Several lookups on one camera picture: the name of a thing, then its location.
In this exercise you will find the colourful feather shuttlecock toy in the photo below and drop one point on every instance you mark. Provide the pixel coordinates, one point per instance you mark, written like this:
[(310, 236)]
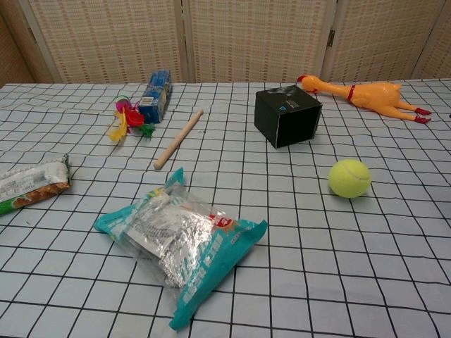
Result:
[(131, 118)]

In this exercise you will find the blue drink carton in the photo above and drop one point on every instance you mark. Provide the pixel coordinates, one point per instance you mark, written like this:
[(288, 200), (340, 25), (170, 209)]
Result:
[(156, 95)]

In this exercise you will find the wooden stick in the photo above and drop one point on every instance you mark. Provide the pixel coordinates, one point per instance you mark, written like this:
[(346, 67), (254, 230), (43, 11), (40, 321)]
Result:
[(179, 138)]

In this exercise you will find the checked white tablecloth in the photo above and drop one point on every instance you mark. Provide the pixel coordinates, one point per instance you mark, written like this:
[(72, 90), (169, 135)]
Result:
[(317, 246)]

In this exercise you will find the metal screen hinge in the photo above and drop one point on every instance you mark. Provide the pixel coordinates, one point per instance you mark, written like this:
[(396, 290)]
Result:
[(331, 37)]

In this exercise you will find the teal foil snack bag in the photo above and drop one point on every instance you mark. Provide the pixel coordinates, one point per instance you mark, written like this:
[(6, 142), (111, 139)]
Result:
[(183, 239)]

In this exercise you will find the black cardboard box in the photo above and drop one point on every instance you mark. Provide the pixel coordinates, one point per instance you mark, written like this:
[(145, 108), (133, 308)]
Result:
[(278, 109)]

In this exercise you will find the yellow tennis ball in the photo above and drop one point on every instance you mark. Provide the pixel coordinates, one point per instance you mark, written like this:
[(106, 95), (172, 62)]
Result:
[(349, 177)]

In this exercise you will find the green snack bar wrapper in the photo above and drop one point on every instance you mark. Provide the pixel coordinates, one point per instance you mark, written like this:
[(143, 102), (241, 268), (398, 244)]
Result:
[(31, 184)]

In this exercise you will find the woven folding screen panel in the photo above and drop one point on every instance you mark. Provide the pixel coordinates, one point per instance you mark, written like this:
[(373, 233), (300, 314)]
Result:
[(380, 35), (105, 38), (257, 38), (14, 42), (438, 53)]

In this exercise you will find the yellow rubber chicken toy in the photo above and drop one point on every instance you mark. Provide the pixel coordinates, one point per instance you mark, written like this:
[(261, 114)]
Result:
[(373, 95)]

